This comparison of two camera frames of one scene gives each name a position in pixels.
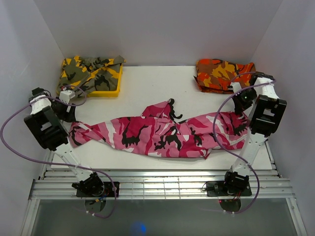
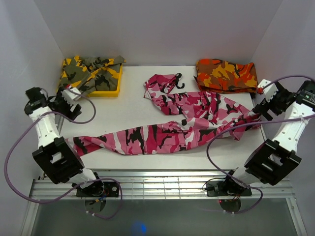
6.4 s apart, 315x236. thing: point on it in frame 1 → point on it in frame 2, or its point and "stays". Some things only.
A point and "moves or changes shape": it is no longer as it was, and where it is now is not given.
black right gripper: [239, 106] → [264, 106]
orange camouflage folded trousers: [215, 75] stays
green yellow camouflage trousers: [84, 76] stays
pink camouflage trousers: [160, 132] moves or changes shape
